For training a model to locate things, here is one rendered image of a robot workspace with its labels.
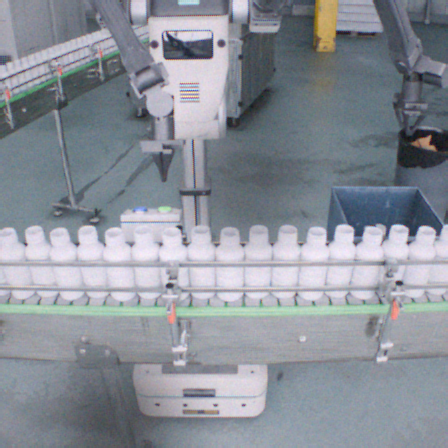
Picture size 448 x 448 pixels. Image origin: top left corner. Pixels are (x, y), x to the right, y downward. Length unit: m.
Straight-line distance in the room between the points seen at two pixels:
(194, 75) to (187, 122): 0.15
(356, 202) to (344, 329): 0.68
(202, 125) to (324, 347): 0.75
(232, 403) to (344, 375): 0.58
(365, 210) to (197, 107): 0.69
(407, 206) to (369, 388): 0.88
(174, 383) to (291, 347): 0.83
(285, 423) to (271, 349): 0.96
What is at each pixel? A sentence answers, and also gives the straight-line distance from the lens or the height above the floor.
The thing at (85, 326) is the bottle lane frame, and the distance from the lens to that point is 1.10.
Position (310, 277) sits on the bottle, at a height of 1.07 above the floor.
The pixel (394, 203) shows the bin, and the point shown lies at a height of 0.89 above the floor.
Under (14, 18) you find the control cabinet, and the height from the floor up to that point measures 0.96.
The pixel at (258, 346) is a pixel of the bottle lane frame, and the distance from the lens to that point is 1.09.
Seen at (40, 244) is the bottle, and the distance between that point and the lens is 1.04.
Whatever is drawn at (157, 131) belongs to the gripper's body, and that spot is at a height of 1.30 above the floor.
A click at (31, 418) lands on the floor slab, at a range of 2.19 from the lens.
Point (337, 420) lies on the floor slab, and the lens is 2.08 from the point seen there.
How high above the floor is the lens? 1.69
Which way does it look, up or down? 33 degrees down
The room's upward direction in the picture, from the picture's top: straight up
